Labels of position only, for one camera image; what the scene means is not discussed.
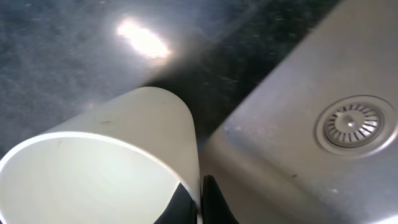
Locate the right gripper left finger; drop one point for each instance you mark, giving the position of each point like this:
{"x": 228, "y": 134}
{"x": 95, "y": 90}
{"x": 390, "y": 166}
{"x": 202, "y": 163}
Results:
{"x": 182, "y": 208}

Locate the steel sink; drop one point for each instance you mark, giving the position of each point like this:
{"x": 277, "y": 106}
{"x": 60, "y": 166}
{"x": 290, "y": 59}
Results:
{"x": 311, "y": 93}

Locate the white cup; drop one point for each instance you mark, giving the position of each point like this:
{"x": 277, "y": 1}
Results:
{"x": 124, "y": 124}

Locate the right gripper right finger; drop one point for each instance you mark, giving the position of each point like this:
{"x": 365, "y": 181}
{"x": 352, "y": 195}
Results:
{"x": 216, "y": 205}

